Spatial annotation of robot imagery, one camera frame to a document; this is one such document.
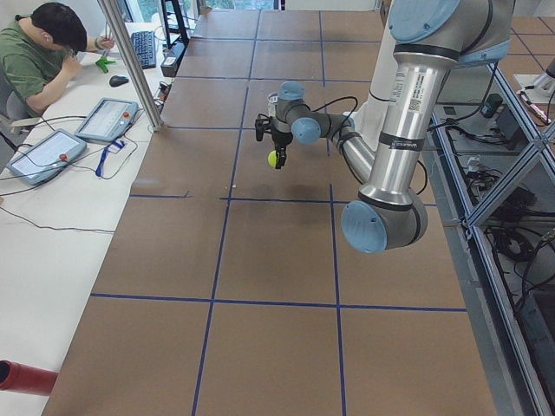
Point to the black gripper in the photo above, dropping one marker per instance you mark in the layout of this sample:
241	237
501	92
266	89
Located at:
281	139

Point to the yellow tennis ball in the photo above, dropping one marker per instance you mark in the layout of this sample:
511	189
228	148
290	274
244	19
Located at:
272	159

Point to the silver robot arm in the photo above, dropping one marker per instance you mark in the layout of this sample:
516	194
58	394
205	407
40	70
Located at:
382	139

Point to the clear tennis ball can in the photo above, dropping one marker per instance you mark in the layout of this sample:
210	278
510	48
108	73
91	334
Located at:
272	104

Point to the black computer keyboard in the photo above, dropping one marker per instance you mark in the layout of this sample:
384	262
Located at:
144	44

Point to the far blue teach pendant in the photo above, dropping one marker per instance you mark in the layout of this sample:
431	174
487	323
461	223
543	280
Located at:
108	120

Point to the blue teach pendant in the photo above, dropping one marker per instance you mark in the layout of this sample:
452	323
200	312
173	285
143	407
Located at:
108	120
44	160

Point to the black computer mouse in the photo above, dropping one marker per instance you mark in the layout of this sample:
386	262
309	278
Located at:
117	81

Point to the green plastic toy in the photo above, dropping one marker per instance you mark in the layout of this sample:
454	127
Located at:
103	62

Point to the near blue teach pendant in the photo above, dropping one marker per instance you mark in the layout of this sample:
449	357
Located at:
44	160

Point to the person in green shirt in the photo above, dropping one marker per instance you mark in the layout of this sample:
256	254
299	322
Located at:
38	54

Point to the red cylinder bottle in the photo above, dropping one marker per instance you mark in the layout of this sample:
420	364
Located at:
19	378

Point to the aluminium frame post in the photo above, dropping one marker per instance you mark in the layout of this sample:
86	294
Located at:
116	23

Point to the blue lanyard badge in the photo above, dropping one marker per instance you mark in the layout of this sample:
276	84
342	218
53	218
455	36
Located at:
113	147

